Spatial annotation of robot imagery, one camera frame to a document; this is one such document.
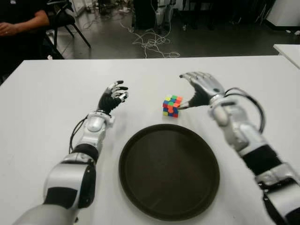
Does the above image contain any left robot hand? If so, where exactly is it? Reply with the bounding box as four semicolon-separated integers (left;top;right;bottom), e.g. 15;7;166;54
97;80;129;115

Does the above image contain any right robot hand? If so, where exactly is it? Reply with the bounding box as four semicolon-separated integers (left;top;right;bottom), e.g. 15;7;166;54
178;71;226;111

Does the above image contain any multicoloured Rubik's cube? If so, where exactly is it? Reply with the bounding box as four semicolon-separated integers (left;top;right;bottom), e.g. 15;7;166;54
162;94;184;118

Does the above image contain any dark brown round plate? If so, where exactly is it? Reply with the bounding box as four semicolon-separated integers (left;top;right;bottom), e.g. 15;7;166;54
118;123;220;221

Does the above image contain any neighbouring white table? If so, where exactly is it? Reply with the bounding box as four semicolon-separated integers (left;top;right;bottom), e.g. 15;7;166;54
273;44;300;70

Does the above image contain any black chair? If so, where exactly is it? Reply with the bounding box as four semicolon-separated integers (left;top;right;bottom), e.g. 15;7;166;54
45;0;91;59

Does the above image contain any white cabinet black base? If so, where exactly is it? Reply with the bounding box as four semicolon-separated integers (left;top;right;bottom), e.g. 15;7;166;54
267;0;300;31

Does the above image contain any seated person black shirt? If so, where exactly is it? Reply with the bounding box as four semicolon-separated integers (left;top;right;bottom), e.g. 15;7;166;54
0;0;53;82

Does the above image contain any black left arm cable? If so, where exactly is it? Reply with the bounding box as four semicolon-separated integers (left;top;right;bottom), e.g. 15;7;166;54
69;118;88;154

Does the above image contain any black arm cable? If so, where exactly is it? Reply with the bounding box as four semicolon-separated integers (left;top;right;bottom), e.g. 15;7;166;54
69;118;88;154
224;88;267;134

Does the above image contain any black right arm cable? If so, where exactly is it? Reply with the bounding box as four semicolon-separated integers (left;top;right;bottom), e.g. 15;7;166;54
224;88;267;134

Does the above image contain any white floor cable tangle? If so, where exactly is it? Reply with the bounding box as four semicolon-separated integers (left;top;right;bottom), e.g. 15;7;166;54
120;0;181;59

